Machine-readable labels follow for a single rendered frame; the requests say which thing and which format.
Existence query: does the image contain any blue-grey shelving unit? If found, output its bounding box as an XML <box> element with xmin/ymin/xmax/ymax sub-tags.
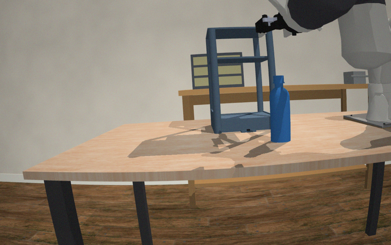
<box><xmin>206</xmin><ymin>27</ymin><xmax>276</xmax><ymax>134</ymax></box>

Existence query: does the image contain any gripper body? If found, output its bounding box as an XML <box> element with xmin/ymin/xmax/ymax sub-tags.
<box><xmin>274</xmin><ymin>12</ymin><xmax>301</xmax><ymax>33</ymax></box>

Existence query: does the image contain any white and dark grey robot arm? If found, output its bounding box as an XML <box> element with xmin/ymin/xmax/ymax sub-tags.
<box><xmin>268</xmin><ymin>0</ymin><xmax>391</xmax><ymax>123</ymax></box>

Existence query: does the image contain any blue bottle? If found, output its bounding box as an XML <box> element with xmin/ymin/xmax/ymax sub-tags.
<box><xmin>269</xmin><ymin>75</ymin><xmax>291</xmax><ymax>143</ymax></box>

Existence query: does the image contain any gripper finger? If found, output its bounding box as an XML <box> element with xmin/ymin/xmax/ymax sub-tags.
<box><xmin>255</xmin><ymin>14</ymin><xmax>284</xmax><ymax>38</ymax></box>
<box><xmin>283</xmin><ymin>29</ymin><xmax>296</xmax><ymax>38</ymax></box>

